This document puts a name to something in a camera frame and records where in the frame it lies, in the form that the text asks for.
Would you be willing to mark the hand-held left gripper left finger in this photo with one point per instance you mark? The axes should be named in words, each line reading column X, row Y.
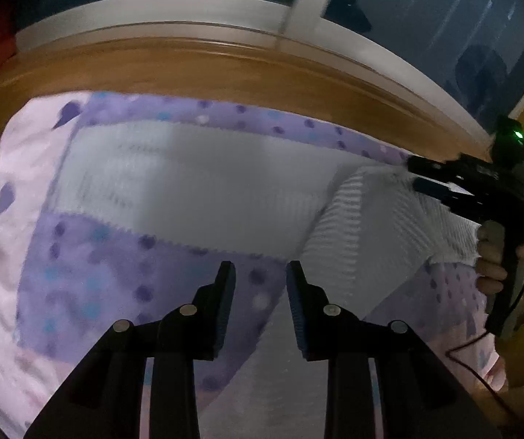
column 220, row 315

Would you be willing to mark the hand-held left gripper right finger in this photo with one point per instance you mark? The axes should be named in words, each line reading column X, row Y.
column 300, row 320

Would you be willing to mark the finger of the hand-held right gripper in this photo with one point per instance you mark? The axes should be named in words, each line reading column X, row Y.
column 433, row 188
column 431, row 165

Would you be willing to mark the grey white striped shirt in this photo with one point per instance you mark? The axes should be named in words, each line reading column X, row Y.
column 225, row 183

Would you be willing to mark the person's right hand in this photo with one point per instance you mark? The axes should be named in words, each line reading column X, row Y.
column 490, row 256

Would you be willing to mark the purple polka dot bedsheet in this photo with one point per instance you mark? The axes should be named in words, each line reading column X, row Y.
column 106, row 274

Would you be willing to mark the wooden window ledge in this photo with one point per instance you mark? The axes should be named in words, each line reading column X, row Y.
column 198, row 68

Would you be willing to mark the window with white frame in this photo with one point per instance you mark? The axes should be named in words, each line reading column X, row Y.
column 289, row 4

